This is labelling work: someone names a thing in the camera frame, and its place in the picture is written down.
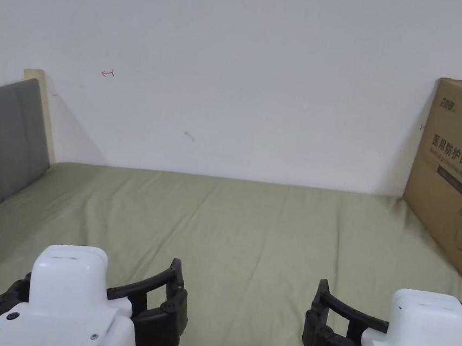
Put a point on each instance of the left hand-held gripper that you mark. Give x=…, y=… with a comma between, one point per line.
x=64, y=309

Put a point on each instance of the brown cardboard carton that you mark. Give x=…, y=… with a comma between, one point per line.
x=449, y=207

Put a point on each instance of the bed with pale green sheet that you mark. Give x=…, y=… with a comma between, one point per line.
x=248, y=232

